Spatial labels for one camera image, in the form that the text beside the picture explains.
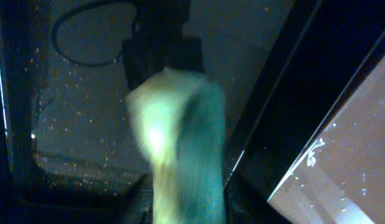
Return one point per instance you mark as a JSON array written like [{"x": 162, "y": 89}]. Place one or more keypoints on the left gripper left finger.
[{"x": 138, "y": 205}]

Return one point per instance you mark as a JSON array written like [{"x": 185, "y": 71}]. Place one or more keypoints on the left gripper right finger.
[{"x": 245, "y": 206}]

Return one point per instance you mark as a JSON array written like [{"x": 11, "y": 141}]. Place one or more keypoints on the green scrubbing sponge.
[{"x": 177, "y": 119}]

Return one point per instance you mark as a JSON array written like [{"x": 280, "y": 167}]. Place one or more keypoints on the black rectangular tray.
[{"x": 67, "y": 152}]

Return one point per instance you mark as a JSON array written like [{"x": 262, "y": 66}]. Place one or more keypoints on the brown plastic serving tray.
[{"x": 340, "y": 178}]

